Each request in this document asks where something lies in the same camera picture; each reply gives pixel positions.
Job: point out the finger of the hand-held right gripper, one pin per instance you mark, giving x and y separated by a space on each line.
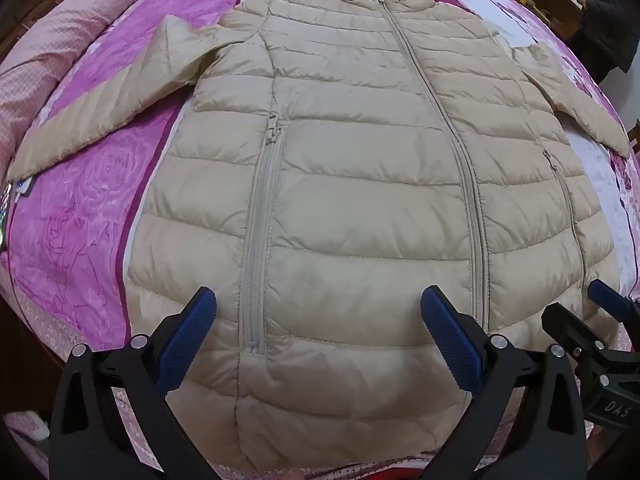
606 294
570 325

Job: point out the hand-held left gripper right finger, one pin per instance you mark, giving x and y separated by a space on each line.
450 342

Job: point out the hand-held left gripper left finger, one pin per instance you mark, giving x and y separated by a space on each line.
186 340

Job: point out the beige puffer jacket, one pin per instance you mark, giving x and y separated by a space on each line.
350 185

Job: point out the magenta and white bed sheet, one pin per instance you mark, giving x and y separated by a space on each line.
80 220

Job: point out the white charger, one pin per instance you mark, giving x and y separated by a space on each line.
22 187

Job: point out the pink quilt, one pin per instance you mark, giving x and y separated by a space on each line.
55 45

